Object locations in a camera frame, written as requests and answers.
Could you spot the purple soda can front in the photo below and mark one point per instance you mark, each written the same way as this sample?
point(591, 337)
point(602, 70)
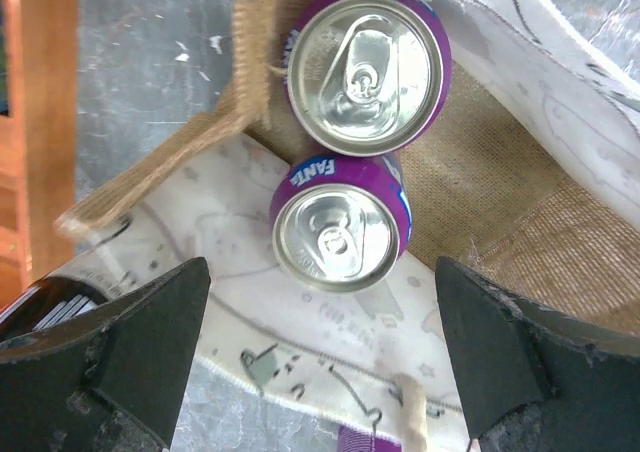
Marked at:
point(350, 440)

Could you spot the cola glass bottle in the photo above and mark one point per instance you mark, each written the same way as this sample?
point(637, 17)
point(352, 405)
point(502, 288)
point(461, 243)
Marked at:
point(49, 301)

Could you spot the purple soda can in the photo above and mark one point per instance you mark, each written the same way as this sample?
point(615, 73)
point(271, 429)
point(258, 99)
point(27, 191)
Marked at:
point(367, 77)
point(350, 440)
point(340, 223)

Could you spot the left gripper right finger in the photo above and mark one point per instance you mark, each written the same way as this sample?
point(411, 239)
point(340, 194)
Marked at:
point(531, 378)

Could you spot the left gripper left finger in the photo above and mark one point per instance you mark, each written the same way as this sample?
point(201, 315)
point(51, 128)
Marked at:
point(111, 379)

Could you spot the wooden compartment tray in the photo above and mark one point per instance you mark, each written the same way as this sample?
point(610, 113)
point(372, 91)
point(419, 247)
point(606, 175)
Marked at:
point(38, 135)

